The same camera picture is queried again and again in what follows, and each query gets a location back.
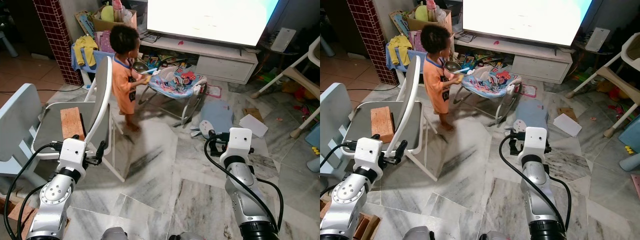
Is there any white high chair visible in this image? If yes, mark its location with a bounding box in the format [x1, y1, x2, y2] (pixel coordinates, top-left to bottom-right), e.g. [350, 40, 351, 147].
[565, 32, 640, 140]
[250, 36, 321, 140]

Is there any large flat television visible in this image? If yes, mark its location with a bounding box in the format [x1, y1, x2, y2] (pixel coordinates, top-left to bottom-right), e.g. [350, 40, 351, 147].
[146, 0, 282, 48]
[461, 0, 595, 48]

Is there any red tiled pillar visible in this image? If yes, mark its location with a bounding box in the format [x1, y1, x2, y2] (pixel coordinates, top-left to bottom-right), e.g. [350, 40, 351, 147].
[32, 0, 85, 87]
[346, 0, 398, 86]

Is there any light blue floor cushion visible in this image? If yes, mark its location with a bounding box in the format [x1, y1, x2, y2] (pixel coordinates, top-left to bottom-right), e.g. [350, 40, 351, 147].
[505, 98, 550, 136]
[191, 99, 236, 140]

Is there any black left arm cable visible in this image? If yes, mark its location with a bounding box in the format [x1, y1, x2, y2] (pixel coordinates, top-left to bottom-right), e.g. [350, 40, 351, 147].
[2, 141, 63, 240]
[320, 141, 358, 196]

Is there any white router box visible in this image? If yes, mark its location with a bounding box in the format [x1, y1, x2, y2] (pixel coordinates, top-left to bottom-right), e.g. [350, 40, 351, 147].
[270, 27, 297, 54]
[584, 27, 611, 53]

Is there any brown cardboard piece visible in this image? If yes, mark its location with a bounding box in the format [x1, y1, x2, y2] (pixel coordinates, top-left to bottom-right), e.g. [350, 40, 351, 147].
[243, 107, 264, 122]
[557, 106, 578, 121]

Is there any light blue plastic chair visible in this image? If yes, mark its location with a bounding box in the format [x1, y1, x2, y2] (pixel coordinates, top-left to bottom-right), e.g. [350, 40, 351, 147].
[320, 82, 353, 178]
[0, 83, 45, 188]

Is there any white television stand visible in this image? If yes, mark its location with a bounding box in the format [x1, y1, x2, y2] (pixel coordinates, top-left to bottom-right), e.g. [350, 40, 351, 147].
[139, 36, 261, 85]
[452, 36, 575, 85]

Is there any grey robot left leg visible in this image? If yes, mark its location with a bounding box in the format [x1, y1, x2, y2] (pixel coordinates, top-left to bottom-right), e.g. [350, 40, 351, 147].
[100, 226, 130, 240]
[402, 226, 431, 240]

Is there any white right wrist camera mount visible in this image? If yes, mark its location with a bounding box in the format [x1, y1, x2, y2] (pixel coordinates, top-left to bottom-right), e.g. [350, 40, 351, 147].
[226, 127, 253, 161]
[522, 126, 549, 160]

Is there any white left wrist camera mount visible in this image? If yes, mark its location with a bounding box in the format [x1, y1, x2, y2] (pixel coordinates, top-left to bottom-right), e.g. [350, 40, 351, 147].
[354, 137, 385, 173]
[58, 138, 89, 173]

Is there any pink patterned bag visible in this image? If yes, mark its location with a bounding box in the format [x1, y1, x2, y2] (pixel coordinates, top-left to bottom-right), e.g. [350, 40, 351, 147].
[407, 30, 428, 53]
[94, 30, 115, 54]

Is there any child in orange shirt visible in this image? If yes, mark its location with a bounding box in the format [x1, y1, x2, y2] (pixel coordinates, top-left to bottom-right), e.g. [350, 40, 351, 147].
[420, 24, 463, 132]
[109, 25, 153, 133]

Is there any white paper sheet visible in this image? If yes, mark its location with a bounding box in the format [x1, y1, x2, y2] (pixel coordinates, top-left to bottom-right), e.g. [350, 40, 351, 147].
[238, 114, 270, 139]
[553, 113, 583, 138]

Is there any cardboard box of toys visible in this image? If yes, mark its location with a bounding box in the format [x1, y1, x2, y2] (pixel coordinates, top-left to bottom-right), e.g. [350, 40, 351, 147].
[405, 4, 453, 33]
[91, 4, 138, 33]

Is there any red brick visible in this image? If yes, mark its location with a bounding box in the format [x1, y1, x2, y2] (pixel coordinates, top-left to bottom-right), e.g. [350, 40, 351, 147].
[60, 106, 86, 142]
[370, 106, 396, 145]

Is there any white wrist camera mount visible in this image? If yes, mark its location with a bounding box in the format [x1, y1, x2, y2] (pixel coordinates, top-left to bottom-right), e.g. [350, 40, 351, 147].
[354, 137, 385, 173]
[226, 127, 253, 161]
[522, 126, 549, 160]
[58, 138, 89, 173]

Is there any small white plastic chair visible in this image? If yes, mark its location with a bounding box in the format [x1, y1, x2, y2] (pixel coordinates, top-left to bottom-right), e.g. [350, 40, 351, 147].
[320, 32, 337, 57]
[0, 20, 18, 58]

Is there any pale blue plastic stool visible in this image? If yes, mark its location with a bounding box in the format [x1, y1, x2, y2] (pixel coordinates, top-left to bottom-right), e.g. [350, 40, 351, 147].
[618, 114, 640, 172]
[304, 121, 321, 173]

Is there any yellow cloth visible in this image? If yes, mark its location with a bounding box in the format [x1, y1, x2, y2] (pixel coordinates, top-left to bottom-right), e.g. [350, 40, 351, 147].
[75, 35, 99, 68]
[389, 35, 413, 67]

